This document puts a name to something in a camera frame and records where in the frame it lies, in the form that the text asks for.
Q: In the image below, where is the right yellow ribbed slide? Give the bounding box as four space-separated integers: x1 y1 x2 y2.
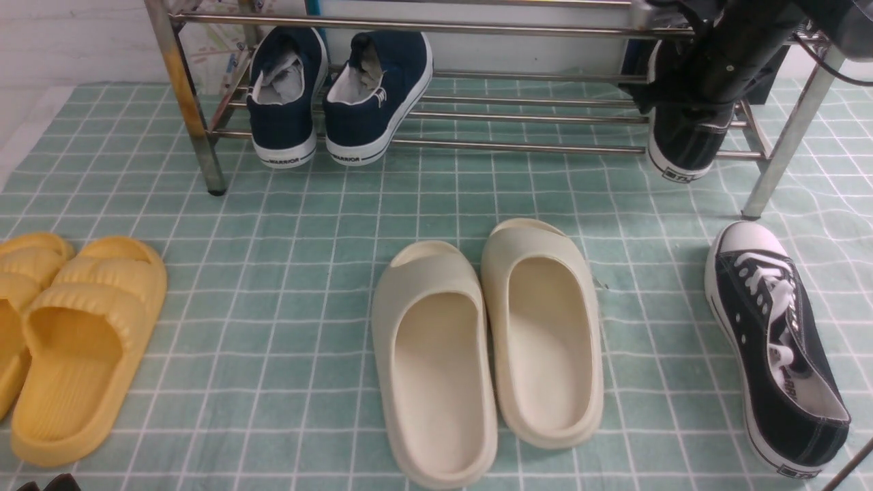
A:
10 236 168 467

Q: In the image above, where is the navy canvas sneaker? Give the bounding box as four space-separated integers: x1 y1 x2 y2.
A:
322 31 434 166
246 26 329 170

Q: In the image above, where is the cream foam slide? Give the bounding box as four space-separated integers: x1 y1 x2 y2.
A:
370 240 498 489
481 218 604 449

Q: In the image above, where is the right cream foam slide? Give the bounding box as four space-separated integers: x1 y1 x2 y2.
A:
481 218 604 449

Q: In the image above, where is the left cream foam slide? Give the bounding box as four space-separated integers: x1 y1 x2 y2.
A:
370 240 498 489

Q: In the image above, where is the black canvas sneaker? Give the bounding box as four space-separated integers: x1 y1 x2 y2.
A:
704 221 852 479
646 40 740 183

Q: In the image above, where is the right navy canvas sneaker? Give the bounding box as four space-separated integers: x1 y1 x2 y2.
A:
322 31 434 166

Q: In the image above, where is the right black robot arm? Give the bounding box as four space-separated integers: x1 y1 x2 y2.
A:
630 1 871 119

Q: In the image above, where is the green checkered cloth mat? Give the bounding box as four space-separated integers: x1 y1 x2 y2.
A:
1 84 871 490

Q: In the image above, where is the left yellow ribbed slide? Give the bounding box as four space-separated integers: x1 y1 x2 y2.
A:
1 232 75 417

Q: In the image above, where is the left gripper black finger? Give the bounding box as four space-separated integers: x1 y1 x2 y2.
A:
18 481 40 491
42 473 81 491

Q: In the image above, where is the yellow ribbed slide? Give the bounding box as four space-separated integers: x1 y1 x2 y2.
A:
10 236 168 467
1 232 75 417

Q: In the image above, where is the left navy canvas sneaker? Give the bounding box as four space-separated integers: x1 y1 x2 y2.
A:
246 26 329 170

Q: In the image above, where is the paper map sheet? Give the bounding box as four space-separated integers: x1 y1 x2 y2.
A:
179 24 248 95

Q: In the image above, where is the metal shoe rack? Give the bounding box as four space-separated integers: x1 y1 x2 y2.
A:
144 0 850 220

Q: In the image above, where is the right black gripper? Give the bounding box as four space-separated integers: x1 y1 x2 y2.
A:
620 27 772 130

